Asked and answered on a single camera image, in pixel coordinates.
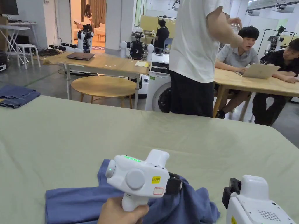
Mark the black monitor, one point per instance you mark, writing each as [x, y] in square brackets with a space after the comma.
[8, 6]

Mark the person's left hand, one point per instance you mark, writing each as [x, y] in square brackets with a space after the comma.
[116, 212]

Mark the white and black robot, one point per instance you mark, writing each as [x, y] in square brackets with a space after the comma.
[137, 47]
[85, 37]
[273, 42]

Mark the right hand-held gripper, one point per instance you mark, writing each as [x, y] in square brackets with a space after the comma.
[252, 205]

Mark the blue garment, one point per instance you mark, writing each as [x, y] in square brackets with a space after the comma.
[79, 203]

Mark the bed with pale green sheet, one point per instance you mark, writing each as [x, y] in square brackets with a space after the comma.
[70, 140]

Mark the white washing machine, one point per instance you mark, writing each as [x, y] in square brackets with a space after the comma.
[157, 81]

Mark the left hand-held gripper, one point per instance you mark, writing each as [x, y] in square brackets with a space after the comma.
[137, 179]

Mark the folded blue jeans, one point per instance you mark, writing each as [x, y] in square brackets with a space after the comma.
[16, 95]

